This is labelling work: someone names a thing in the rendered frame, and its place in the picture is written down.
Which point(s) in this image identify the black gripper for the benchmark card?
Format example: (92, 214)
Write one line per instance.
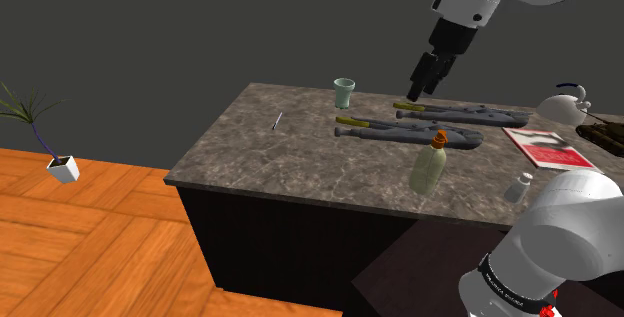
(452, 37)

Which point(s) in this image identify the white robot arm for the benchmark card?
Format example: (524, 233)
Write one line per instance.
(565, 238)

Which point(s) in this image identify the pale green cup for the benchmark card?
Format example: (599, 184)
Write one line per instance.
(343, 94)

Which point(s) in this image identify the green bottle with orange cap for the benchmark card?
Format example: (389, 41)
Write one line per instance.
(428, 167)

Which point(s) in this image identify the red book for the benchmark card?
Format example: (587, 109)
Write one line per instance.
(551, 150)

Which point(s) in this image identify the white salt shaker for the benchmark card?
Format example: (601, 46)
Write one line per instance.
(518, 188)

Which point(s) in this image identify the thin grey pen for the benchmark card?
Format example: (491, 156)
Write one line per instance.
(277, 121)

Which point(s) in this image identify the dark green toy tank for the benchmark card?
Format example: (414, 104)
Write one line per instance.
(604, 134)

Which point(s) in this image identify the plant in white pot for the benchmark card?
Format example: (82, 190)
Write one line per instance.
(62, 168)

